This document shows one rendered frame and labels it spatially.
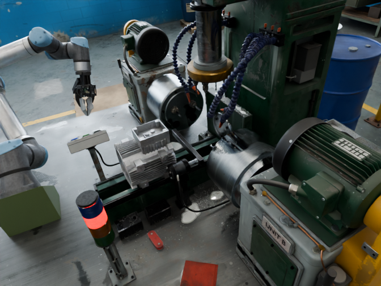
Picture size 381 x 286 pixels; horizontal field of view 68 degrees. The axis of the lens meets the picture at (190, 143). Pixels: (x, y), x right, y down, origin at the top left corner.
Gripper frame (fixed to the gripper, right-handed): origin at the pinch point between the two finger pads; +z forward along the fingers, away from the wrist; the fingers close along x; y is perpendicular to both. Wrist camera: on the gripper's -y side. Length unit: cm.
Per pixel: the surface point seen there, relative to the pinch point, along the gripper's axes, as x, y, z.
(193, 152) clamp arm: 23, 55, 14
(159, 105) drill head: 26.0, 26.6, -3.3
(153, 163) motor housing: 7, 51, 16
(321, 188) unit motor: 10, 116, 7
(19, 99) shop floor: 11, -317, 9
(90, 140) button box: -6.6, 22.2, 9.2
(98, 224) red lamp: -23, 71, 23
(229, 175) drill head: 19, 80, 16
